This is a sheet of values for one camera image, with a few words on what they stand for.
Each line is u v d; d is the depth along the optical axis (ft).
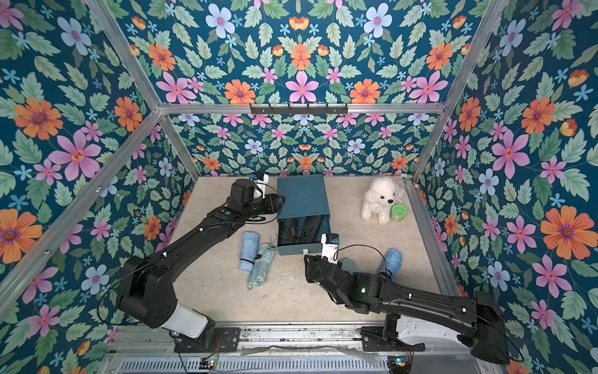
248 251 2.97
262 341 2.46
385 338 2.15
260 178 2.47
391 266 2.82
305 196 2.76
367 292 1.64
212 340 2.33
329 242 2.06
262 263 2.84
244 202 2.14
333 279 1.65
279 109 3.05
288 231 2.51
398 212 3.32
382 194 3.00
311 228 2.59
